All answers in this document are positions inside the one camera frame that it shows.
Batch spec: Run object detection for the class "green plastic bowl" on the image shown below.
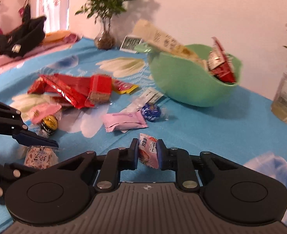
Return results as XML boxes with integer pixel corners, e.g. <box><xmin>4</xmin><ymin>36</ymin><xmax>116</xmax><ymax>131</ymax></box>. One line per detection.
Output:
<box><xmin>134</xmin><ymin>43</ymin><xmax>243</xmax><ymax>108</ymax></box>

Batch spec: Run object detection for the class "red yellow snack bar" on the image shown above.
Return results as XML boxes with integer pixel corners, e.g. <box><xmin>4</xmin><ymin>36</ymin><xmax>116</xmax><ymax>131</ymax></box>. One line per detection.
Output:
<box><xmin>111</xmin><ymin>78</ymin><xmax>139</xmax><ymax>95</ymax></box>

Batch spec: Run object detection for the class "yellow cloth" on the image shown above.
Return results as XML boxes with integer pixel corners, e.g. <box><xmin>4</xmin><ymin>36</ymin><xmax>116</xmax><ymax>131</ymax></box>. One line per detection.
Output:
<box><xmin>42</xmin><ymin>30</ymin><xmax>70</xmax><ymax>42</ymax></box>

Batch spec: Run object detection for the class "hanging dark pouch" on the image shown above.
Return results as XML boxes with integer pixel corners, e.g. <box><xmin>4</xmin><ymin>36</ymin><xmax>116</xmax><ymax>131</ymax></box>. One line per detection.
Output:
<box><xmin>24</xmin><ymin>5</ymin><xmax>32</xmax><ymax>23</ymax></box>

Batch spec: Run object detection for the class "gold foil chocolate ball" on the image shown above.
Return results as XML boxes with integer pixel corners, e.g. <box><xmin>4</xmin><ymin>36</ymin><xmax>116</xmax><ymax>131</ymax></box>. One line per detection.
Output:
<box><xmin>38</xmin><ymin>114</ymin><xmax>59</xmax><ymax>137</ymax></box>

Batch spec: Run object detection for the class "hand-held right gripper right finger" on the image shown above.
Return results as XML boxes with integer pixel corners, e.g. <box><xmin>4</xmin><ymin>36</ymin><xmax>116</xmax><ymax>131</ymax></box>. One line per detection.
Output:
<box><xmin>157</xmin><ymin>139</ymin><xmax>246</xmax><ymax>192</ymax></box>

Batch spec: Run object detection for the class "white green sachet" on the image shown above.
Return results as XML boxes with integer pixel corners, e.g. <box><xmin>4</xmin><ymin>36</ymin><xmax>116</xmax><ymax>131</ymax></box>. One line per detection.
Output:
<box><xmin>124</xmin><ymin>88</ymin><xmax>165</xmax><ymax>114</ymax></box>

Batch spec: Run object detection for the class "white pink strawberry candy packet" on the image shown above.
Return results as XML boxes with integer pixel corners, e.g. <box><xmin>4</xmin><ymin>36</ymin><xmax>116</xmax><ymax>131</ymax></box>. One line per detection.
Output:
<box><xmin>138</xmin><ymin>133</ymin><xmax>160</xmax><ymax>169</ymax></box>

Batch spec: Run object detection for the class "white printed candy packet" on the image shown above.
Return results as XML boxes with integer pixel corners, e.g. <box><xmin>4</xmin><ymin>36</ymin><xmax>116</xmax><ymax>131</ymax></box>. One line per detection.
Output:
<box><xmin>24</xmin><ymin>145</ymin><xmax>59</xmax><ymax>170</ymax></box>

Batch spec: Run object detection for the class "red label biscuit packet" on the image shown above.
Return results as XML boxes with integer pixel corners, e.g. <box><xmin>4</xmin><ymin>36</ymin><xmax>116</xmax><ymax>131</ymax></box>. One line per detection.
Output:
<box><xmin>89</xmin><ymin>74</ymin><xmax>113</xmax><ymax>104</ymax></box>

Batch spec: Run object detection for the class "floral curtain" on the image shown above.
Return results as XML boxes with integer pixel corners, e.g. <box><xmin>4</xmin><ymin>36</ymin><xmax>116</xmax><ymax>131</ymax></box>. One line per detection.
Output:
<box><xmin>36</xmin><ymin>0</ymin><xmax>70</xmax><ymax>33</ymax></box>

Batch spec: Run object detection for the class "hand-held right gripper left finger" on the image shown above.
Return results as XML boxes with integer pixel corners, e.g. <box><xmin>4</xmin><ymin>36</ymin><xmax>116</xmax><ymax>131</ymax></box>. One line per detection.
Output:
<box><xmin>52</xmin><ymin>138</ymin><xmax>139</xmax><ymax>192</ymax></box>

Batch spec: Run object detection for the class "white digital clock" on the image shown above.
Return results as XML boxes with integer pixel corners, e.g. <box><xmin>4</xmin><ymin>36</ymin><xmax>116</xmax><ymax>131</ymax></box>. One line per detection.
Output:
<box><xmin>120</xmin><ymin>35</ymin><xmax>144</xmax><ymax>53</ymax></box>

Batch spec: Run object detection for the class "blue floral tablecloth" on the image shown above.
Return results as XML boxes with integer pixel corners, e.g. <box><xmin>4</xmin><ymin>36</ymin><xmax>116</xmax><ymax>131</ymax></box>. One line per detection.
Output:
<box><xmin>0</xmin><ymin>36</ymin><xmax>287</xmax><ymax>232</ymax></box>

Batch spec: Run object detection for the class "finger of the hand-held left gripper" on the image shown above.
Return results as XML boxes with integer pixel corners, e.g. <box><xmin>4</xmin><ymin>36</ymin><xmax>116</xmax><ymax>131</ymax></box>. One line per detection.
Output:
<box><xmin>0</xmin><ymin>96</ymin><xmax>59</xmax><ymax>148</ymax></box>
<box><xmin>0</xmin><ymin>154</ymin><xmax>38</xmax><ymax>204</ymax></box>

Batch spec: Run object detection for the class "blue foil chocolate ball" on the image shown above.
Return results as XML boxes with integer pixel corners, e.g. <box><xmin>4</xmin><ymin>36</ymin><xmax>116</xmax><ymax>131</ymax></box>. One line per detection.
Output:
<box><xmin>140</xmin><ymin>102</ymin><xmax>169</xmax><ymax>122</ymax></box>

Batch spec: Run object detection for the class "dark red white snack packet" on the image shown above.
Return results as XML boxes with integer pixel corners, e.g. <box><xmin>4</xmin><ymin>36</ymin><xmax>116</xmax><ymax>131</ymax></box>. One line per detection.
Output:
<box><xmin>208</xmin><ymin>37</ymin><xmax>232</xmax><ymax>75</ymax></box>
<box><xmin>212</xmin><ymin>61</ymin><xmax>236</xmax><ymax>84</ymax></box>

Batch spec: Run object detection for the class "long red snack packet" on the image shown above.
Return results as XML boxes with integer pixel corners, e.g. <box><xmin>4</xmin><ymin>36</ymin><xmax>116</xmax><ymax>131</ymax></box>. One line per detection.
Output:
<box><xmin>40</xmin><ymin>74</ymin><xmax>93</xmax><ymax>98</ymax></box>
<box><xmin>27</xmin><ymin>79</ymin><xmax>95</xmax><ymax>110</ymax></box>

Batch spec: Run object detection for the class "black cap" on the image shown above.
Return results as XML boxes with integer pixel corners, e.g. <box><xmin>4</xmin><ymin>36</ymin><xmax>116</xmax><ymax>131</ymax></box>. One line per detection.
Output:
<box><xmin>0</xmin><ymin>16</ymin><xmax>47</xmax><ymax>58</ymax></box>

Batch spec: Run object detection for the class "cream olive long snack packet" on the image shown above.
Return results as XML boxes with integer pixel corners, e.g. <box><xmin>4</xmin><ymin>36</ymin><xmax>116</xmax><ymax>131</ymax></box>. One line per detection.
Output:
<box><xmin>131</xmin><ymin>19</ymin><xmax>208</xmax><ymax>70</ymax></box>

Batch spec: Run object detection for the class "pink cloth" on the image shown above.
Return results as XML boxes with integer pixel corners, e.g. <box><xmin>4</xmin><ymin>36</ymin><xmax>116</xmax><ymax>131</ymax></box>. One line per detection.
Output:
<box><xmin>0</xmin><ymin>33</ymin><xmax>83</xmax><ymax>78</ymax></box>

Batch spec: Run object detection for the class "leafy plant in glass vase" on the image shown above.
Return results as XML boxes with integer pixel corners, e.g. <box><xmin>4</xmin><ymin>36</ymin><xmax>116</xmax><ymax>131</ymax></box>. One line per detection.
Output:
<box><xmin>75</xmin><ymin>0</ymin><xmax>144</xmax><ymax>50</ymax></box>

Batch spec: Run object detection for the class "pink snack packet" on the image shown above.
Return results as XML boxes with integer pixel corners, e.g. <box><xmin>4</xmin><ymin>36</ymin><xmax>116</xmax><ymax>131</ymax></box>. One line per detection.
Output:
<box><xmin>102</xmin><ymin>110</ymin><xmax>149</xmax><ymax>133</ymax></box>

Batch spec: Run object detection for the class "twiggy plant in glass cup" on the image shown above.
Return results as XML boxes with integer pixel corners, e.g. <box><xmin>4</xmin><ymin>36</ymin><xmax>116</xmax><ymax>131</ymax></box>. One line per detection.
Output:
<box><xmin>271</xmin><ymin>11</ymin><xmax>287</xmax><ymax>125</ymax></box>

